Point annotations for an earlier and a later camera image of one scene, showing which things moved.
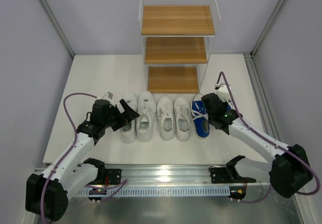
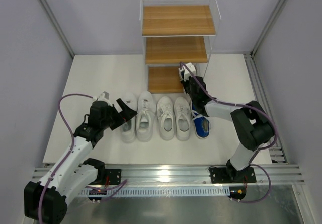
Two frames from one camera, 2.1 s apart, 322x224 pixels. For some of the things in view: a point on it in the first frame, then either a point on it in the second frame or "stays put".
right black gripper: (210, 102) -> (190, 82)
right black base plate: (221, 175) stays put
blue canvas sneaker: (200, 117) stays put
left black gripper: (118, 119) stays put
